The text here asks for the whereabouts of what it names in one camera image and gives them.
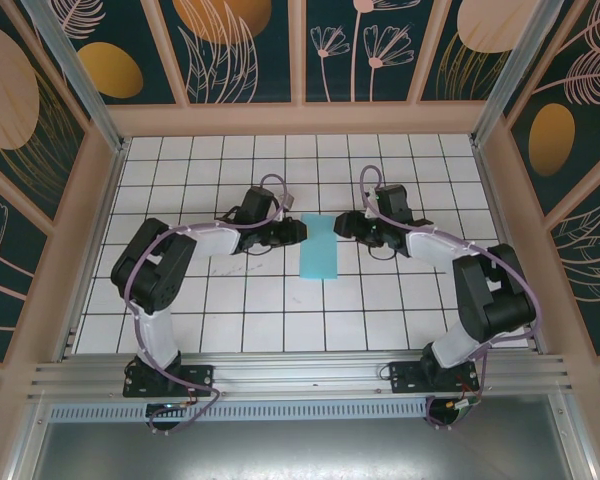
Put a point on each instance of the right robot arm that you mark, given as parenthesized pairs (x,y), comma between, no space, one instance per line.
(485,290)

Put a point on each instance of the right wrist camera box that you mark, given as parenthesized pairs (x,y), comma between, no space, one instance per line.
(370,191)

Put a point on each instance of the grey metal sheet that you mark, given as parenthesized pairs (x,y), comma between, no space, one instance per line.
(300,450)

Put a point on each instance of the aluminium frame post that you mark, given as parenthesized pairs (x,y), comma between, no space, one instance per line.
(78,75)
(510,72)

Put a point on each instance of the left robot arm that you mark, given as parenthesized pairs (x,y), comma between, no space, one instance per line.
(150,270)

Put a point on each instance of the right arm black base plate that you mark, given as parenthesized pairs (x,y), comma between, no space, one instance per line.
(405,380)

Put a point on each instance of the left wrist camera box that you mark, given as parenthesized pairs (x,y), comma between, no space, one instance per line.
(288,201)

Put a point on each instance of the small green circuit board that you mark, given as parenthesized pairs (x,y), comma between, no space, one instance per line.
(465,406)

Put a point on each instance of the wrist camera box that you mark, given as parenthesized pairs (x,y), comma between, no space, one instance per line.
(370,191)
(288,201)

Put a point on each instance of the light blue paper sheet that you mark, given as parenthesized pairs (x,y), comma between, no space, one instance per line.
(320,255)

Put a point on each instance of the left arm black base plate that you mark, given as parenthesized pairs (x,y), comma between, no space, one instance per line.
(202,380)

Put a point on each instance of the aluminium side rail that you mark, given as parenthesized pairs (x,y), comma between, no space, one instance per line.
(536,342)
(69,345)

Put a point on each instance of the aluminium mounting rail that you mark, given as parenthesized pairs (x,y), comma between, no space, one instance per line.
(300,375)

